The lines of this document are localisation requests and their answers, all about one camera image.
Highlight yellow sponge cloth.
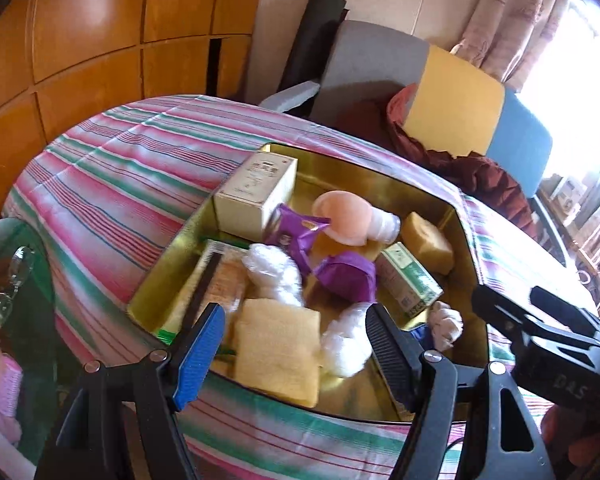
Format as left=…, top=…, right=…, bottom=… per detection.
left=232, top=299, right=322, bottom=408

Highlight purple foil packet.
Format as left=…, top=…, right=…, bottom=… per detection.
left=265, top=204, right=331, bottom=278

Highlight grey yellow blue armchair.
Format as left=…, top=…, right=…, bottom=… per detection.
left=257, top=20, right=571, bottom=266

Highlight black rolled mat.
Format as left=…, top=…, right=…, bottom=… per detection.
left=280, top=0, right=348, bottom=96

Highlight person's right hand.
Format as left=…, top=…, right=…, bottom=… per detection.
left=542, top=402, right=600, bottom=468

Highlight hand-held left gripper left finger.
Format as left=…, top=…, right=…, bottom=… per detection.
left=35, top=302, right=227, bottom=480

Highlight window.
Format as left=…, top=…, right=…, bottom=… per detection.
left=520, top=0, right=600, bottom=181

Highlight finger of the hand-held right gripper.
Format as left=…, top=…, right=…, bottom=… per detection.
left=471, top=285, right=531, bottom=346
left=530, top=286, right=600, bottom=332

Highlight green glass table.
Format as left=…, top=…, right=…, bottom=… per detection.
left=0, top=220, right=81, bottom=466

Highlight green drink carton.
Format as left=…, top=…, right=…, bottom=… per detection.
left=375, top=241, right=445, bottom=321

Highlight purple pouch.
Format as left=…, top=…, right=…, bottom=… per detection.
left=312, top=252, right=378, bottom=303

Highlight gold metal tin box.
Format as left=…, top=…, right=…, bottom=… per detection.
left=127, top=142, right=491, bottom=423

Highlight maroon puffer jacket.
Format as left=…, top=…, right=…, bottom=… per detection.
left=350, top=84, right=538, bottom=241

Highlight wooden wardrobe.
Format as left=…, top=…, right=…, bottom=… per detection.
left=0, top=0, right=268, bottom=231

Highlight striped tablecloth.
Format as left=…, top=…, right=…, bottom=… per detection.
left=2, top=94, right=600, bottom=480

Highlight white cardboard box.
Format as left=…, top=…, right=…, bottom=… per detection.
left=550, top=177, right=588, bottom=211

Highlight clear grain snack packet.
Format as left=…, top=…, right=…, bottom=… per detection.
left=157, top=239, right=251, bottom=346

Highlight blue tissue packet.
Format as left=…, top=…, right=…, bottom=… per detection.
left=412, top=301, right=465, bottom=348

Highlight beige cardboard box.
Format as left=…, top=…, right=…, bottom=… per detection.
left=213, top=150, right=299, bottom=240

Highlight wooden side table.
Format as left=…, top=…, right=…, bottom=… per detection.
left=537, top=175, right=600, bottom=311

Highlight peach round silicone object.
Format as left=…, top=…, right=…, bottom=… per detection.
left=312, top=191, right=400, bottom=248

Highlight beige patterned curtain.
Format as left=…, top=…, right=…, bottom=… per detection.
left=450, top=0, right=573, bottom=93

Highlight eyeglasses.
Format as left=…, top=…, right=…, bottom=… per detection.
left=0, top=245, right=36, bottom=331

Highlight yellow sponge cube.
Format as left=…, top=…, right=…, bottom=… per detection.
left=399, top=211, right=455, bottom=276

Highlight white plastic ball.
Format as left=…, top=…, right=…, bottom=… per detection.
left=320, top=302, right=381, bottom=378
left=241, top=243, right=305, bottom=308

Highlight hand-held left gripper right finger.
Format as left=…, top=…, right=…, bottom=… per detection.
left=365, top=304, right=556, bottom=480

